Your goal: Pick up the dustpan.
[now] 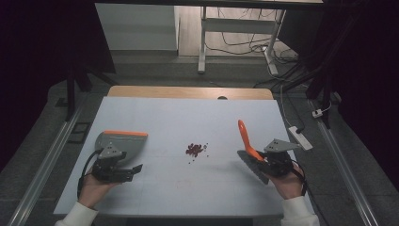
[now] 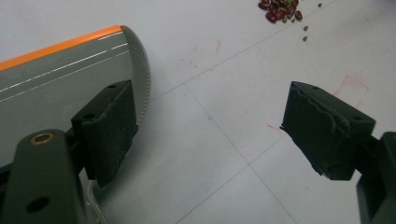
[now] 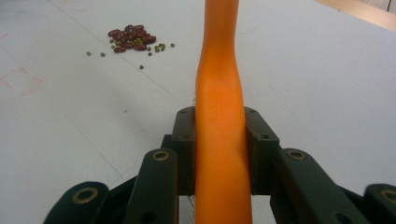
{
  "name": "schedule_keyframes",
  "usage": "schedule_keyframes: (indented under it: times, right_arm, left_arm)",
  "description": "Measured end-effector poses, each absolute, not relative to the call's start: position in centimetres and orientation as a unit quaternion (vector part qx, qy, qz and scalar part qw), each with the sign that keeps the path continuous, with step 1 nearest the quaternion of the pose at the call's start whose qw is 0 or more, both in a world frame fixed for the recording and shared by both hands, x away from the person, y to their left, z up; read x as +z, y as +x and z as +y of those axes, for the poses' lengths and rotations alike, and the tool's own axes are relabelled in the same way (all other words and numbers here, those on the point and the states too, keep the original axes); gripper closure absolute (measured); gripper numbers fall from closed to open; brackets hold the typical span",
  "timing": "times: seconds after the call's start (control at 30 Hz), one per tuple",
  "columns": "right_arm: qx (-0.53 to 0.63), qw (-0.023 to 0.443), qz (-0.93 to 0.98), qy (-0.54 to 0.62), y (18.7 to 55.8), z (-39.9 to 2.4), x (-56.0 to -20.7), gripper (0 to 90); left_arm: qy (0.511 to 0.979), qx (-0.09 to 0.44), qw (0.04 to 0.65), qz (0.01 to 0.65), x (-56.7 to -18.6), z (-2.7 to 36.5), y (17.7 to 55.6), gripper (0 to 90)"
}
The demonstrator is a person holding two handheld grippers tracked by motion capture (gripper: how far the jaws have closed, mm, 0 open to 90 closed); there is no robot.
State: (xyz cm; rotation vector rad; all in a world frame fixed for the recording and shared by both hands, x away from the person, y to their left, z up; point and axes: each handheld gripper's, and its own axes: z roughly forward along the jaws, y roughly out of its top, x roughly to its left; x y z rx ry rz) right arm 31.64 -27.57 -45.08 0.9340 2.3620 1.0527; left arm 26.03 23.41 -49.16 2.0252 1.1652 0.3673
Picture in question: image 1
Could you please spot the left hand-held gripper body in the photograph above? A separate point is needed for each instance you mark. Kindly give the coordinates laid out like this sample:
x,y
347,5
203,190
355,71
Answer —
x,y
108,163

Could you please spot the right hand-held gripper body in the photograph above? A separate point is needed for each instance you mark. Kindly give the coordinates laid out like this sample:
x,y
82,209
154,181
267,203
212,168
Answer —
x,y
279,160

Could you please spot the grey dustpan orange edge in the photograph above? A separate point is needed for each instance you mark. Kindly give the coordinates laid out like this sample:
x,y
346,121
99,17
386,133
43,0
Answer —
x,y
133,145

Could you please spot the pile of red scraps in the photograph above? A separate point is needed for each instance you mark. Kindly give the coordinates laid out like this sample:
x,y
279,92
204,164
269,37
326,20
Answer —
x,y
194,149

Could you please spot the person's right hand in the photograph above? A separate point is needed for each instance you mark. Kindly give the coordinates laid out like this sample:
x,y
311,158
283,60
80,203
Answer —
x,y
287,185

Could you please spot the person's left hand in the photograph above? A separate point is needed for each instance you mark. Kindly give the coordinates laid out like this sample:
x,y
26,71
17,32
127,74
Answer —
x,y
94,190

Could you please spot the white power strip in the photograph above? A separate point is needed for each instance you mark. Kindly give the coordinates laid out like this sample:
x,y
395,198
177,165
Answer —
x,y
300,138

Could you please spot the black floor plate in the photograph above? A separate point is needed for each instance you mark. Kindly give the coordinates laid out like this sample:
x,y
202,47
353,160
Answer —
x,y
79,132

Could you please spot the white table mat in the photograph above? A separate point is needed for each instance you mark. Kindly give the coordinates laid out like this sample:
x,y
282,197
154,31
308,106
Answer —
x,y
175,188

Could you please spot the small white adapter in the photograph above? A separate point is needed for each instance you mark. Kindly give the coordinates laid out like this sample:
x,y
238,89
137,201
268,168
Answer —
x,y
317,113

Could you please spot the black metal stand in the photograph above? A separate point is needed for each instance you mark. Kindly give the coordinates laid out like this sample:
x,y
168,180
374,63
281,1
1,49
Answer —
x,y
326,94
70,94

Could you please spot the wooden table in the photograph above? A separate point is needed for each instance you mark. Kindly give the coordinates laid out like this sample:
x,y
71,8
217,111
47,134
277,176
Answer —
x,y
156,92

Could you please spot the dark curtain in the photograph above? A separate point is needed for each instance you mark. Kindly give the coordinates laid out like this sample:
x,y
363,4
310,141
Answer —
x,y
370,78
31,62

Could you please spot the white cabinet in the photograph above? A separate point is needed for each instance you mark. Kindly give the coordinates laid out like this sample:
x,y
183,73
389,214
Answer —
x,y
138,28

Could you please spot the aluminium floor rail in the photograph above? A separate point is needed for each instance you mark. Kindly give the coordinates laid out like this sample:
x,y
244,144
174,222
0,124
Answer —
x,y
345,169
44,169

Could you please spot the white metal desk frame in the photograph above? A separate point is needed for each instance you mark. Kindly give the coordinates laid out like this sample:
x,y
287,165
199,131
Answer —
x,y
238,25

